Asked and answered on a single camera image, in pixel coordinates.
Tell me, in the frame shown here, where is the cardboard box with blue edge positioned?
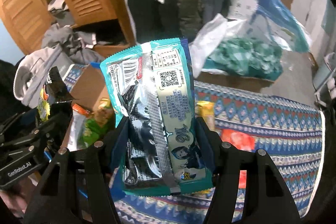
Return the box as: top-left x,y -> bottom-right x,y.
52,62 -> 126,201

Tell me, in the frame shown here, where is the orange printed snack packet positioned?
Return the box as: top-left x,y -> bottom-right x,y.
220,129 -> 256,188

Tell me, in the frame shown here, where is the brown cardboard carton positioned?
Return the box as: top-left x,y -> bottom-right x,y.
199,69 -> 277,88

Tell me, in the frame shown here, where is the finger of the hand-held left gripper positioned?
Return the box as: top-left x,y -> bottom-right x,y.
26,135 -> 65,165
31,102 -> 73,141

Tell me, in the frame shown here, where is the person's left hand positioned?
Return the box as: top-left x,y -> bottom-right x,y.
0,182 -> 33,216

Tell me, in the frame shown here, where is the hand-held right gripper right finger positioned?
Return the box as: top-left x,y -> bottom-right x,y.
195,116 -> 303,224

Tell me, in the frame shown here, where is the green snack packet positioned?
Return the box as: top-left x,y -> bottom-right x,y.
81,97 -> 116,149

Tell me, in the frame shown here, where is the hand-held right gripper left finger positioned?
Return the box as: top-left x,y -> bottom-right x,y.
24,116 -> 131,224

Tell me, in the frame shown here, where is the teal green plastic bag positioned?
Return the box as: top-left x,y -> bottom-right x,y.
204,37 -> 284,81

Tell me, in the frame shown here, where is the white snack packet orange trim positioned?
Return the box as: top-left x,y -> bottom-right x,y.
69,103 -> 93,151

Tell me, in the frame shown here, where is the metal storage rack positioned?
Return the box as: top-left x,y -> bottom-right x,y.
312,53 -> 336,109

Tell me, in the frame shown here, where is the long yellow snack packet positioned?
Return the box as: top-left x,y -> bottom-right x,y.
196,101 -> 216,133

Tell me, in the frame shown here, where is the grey clothing pile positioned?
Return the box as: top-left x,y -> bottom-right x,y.
41,0 -> 106,62

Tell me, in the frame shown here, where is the white plastic bag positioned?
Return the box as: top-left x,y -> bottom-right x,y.
188,13 -> 248,75

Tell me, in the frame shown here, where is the light grey hooded garment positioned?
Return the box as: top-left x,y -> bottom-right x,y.
13,46 -> 69,109

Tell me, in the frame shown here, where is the blue plastic bag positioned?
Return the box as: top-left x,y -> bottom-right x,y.
246,0 -> 313,54

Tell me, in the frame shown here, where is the teal snack packet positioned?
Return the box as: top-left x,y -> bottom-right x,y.
100,37 -> 215,197

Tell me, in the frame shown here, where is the black snack packet orange print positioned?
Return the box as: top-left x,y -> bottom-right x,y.
45,66 -> 74,104

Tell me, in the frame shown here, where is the yellow-green snack packet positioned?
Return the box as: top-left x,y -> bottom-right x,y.
36,88 -> 51,121

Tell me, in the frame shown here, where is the blue patterned tablecloth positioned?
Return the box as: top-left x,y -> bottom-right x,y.
63,64 -> 326,224

